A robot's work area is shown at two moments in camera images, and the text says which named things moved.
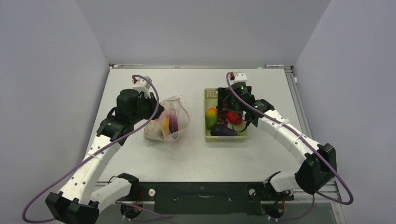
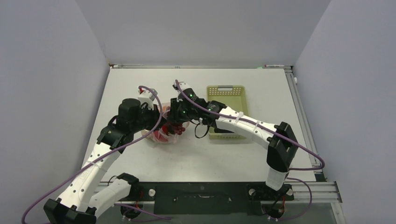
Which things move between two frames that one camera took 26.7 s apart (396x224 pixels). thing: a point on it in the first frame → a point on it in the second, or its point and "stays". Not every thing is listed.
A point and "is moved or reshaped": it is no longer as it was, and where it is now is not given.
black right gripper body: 232,105 → 181,114
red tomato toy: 234,117 is moved or reshaped
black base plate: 207,198 stays
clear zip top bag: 171,124 stays
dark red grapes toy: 222,118 is moved or reshaped
